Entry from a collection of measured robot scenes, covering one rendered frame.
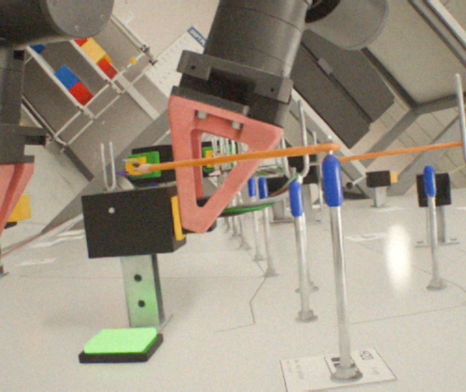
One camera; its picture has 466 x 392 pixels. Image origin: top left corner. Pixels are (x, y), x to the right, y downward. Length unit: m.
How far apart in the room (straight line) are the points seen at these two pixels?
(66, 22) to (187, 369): 0.21
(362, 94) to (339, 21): 1.03
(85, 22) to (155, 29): 8.13
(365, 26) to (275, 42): 0.10
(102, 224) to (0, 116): 0.10
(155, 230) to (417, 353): 0.17
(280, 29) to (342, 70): 1.08
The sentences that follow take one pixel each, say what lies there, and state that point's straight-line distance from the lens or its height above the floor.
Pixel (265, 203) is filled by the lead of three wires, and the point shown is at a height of 1.21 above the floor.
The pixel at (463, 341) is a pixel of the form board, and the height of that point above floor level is 1.23.
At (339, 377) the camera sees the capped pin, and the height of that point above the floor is 1.18.
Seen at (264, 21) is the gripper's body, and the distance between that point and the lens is 0.37.
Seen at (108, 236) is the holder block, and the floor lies 1.13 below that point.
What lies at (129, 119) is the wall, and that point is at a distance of 8.24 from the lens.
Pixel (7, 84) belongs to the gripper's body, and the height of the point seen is 1.14.
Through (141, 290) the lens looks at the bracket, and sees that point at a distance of 0.40.
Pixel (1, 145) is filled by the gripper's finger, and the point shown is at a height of 1.11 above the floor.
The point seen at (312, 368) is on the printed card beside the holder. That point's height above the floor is 1.17.
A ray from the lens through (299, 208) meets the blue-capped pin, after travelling 0.37.
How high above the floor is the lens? 1.20
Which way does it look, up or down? level
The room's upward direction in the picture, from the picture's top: 47 degrees clockwise
